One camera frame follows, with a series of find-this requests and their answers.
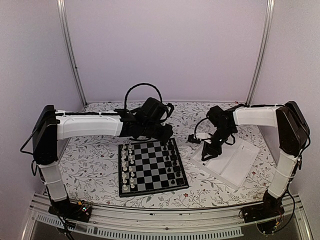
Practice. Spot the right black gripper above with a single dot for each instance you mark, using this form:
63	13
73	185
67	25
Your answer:
208	149

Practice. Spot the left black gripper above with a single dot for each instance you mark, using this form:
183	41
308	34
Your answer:
166	135

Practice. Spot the black and grey chessboard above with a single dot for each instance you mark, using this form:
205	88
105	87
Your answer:
143	164

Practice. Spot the white plastic piece tray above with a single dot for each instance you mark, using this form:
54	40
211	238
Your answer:
232	166

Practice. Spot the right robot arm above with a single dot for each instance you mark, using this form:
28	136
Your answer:
293	137

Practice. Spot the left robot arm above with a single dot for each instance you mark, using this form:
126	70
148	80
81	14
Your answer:
54	126

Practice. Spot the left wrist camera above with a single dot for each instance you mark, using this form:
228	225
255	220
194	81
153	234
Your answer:
170	108

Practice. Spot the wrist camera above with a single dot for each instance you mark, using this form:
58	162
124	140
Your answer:
170	108
197	138

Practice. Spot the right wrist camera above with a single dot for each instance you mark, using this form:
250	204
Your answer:
197	138

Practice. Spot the right aluminium frame post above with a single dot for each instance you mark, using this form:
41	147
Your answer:
270	4

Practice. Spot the aluminium frame post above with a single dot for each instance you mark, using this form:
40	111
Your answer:
270	4
61	7

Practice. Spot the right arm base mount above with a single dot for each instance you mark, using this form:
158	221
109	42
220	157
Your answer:
268	215

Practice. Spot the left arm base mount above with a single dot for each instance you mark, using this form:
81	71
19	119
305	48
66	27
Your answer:
79	211

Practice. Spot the left aluminium frame post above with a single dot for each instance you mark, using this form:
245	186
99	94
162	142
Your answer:
61	7

